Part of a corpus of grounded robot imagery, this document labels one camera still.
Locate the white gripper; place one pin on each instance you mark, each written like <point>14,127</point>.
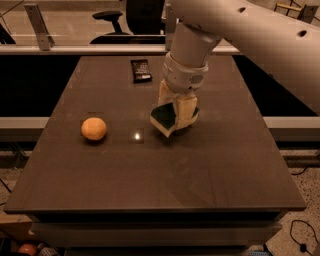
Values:
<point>181,77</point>

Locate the green and yellow sponge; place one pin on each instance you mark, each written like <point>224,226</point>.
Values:
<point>166,121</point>

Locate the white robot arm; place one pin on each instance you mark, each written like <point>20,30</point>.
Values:
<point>287,49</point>

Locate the black rxbar chocolate packet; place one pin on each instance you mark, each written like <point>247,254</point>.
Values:
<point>141,71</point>

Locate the orange fruit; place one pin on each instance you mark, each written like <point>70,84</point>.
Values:
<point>94,129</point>

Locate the black office chair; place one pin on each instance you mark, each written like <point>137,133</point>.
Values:
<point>144,20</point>

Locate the wooden stool in background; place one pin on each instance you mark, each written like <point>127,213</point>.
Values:
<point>291,6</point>

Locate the orange object under table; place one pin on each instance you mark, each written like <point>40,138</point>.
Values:
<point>29,249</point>

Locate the middle metal railing bracket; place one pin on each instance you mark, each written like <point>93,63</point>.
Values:
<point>170,26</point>

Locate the metal railing bracket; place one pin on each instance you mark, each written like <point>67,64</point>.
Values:
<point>44,39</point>
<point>308,13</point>
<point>170,26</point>

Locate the left metal railing bracket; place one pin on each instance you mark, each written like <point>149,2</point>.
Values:
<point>44,39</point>

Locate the right metal railing bracket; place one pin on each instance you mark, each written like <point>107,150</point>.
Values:
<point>308,13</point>

